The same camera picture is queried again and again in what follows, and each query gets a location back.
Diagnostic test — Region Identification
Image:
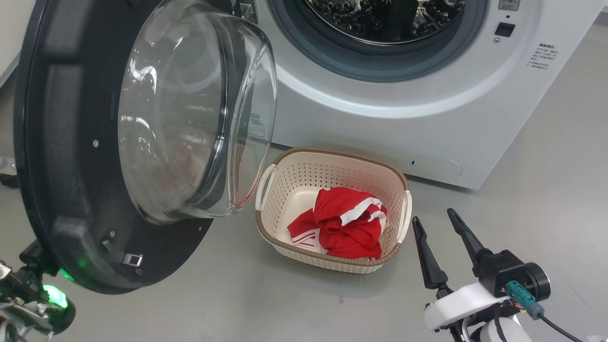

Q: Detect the grey rubber door seal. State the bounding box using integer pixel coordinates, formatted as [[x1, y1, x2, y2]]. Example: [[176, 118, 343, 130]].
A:
[[267, 0, 490, 83]]

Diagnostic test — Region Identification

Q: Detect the green-lit left gripper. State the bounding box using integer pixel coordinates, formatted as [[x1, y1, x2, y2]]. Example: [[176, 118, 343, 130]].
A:
[[42, 284, 76, 334]]

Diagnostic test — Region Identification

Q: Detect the cream perforated laundry basket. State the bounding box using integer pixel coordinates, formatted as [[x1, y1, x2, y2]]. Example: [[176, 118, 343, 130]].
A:
[[255, 147, 413, 275]]

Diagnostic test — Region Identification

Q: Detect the black cable with teal plug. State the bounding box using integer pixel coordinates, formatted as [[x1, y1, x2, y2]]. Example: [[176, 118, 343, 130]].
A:
[[506, 280, 585, 342]]

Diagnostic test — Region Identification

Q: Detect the perforated steel drum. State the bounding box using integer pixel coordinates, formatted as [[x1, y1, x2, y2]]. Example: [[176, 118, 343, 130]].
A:
[[304, 0, 466, 46]]

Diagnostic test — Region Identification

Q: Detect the red shirt with white stripes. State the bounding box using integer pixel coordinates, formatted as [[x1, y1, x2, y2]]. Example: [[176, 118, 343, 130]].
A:
[[287, 208, 329, 254], [313, 187, 389, 260]]

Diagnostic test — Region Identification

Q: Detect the round filter cover flap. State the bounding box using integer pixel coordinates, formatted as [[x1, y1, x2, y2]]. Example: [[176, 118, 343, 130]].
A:
[[408, 154, 462, 178]]

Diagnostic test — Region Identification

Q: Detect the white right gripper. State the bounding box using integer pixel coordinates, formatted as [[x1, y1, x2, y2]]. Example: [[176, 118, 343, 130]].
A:
[[412, 208, 509, 331]]

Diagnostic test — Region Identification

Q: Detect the white front-load washing machine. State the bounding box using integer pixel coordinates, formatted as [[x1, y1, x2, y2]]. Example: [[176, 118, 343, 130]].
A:
[[237, 0, 608, 190]]

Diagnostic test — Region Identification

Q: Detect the round washing machine door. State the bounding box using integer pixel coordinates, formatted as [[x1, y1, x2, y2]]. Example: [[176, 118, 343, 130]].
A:
[[13, 0, 277, 295]]

